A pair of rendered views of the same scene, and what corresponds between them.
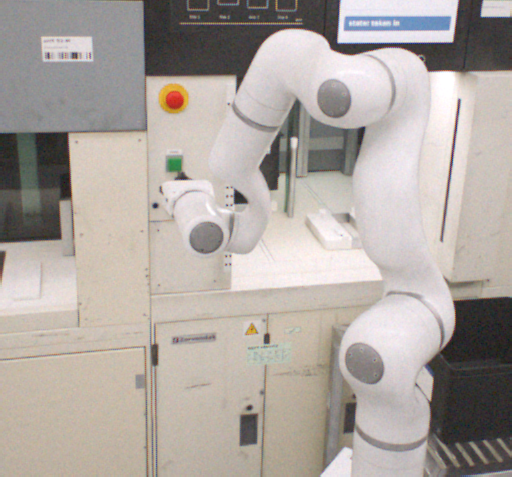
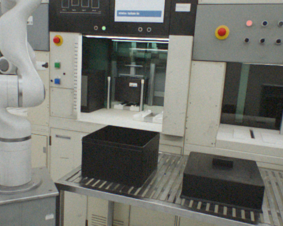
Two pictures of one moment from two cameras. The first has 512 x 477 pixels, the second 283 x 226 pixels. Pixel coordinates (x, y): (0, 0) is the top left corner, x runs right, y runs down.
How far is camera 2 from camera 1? 1.34 m
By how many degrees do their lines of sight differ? 32
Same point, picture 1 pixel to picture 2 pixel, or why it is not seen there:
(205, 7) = (67, 6)
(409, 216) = (6, 34)
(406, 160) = (10, 12)
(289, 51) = not seen: outside the picture
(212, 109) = (70, 45)
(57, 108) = not seen: hidden behind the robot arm
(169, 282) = (55, 112)
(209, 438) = not seen: hidden behind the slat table
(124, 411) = (39, 160)
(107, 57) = (37, 23)
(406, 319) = not seen: outside the picture
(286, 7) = (95, 6)
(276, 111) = (6, 8)
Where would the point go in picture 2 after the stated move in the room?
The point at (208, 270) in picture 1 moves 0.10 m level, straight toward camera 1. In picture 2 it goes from (69, 109) to (57, 112)
